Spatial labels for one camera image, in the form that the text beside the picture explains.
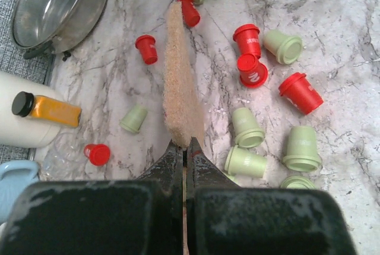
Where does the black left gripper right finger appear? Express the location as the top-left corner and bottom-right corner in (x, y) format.
(186, 137), (240, 191)

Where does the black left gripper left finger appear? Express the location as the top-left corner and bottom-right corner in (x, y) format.
(137, 140), (183, 196)

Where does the striped pink cloth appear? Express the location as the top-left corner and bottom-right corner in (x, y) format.
(163, 2), (204, 149)

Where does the green capsule cluster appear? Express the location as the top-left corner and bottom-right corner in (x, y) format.
(280, 176), (316, 190)
(232, 108), (265, 148)
(223, 172), (240, 186)
(224, 145), (267, 178)

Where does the green capsule cluster right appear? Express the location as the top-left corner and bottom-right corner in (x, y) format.
(232, 108), (265, 148)

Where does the red capsule far top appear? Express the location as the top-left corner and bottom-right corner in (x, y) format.
(84, 144), (110, 166)

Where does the red capsule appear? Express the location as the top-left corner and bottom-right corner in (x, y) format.
(84, 144), (110, 166)
(278, 72), (324, 115)
(177, 0), (201, 27)
(135, 34), (158, 65)

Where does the red capsule mid upright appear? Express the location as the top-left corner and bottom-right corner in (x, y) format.
(237, 53), (268, 89)

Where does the red capsule upper right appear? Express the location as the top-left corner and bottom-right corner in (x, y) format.
(135, 34), (158, 65)

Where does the orange spice bottle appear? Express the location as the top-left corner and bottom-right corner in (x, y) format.
(11, 91), (82, 128)

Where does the white thermos jug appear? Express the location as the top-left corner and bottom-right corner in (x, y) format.
(0, 71), (63, 148)

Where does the red capsule mid right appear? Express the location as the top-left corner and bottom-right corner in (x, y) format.
(233, 24), (261, 59)

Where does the blue mug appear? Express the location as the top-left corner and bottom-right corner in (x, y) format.
(1, 160), (39, 224)

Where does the red capsule centre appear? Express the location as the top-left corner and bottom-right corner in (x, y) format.
(177, 0), (201, 27)

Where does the steel pot with lid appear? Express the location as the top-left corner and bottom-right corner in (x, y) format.
(11, 0), (107, 59)

